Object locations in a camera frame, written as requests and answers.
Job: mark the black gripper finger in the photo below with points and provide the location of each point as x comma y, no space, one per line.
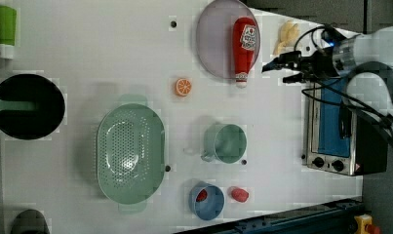
297,78
290,60

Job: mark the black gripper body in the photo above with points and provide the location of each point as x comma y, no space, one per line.
319,66

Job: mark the red ketchup bottle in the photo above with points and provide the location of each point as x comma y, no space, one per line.
243,47

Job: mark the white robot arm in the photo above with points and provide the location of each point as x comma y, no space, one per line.
364,62

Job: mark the grey round plate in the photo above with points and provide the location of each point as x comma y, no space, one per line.
214,35

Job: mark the peeled banana toy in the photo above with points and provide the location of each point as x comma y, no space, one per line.
288,34

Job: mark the silver black toaster oven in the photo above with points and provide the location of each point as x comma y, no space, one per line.
338,140

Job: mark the green mug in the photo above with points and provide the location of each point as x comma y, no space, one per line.
224,142

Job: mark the orange slice toy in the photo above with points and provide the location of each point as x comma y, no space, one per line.
183,87

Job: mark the red strawberry toy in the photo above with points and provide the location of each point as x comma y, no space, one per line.
240,195

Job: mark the red strawberry in cup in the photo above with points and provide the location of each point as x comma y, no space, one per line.
202,196

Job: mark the blue cup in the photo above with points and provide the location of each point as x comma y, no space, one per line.
212,206

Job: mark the yellow emergency stop button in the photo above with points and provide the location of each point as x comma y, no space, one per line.
365,225

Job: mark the green perforated colander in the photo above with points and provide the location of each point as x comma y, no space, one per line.
130,153

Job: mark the black pan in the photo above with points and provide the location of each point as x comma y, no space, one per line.
49,106

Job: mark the green white bottle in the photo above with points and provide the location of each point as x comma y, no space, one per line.
8,22

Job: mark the green spatula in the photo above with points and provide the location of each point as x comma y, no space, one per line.
16,105

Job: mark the dark grey object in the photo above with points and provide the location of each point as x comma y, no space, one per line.
30,222

